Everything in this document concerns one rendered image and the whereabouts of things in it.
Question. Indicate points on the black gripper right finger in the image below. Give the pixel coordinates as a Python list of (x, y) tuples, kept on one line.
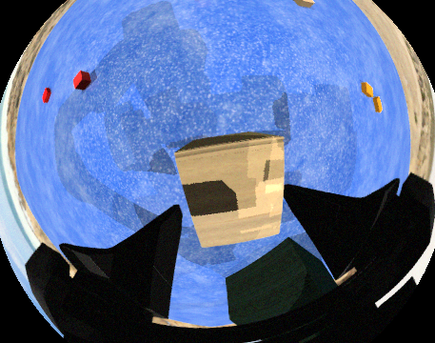
[(338, 225)]

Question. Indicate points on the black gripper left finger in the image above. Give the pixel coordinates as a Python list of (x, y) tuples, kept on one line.
[(141, 266)]

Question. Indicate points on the small red block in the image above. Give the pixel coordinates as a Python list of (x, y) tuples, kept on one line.
[(81, 81), (46, 95)]

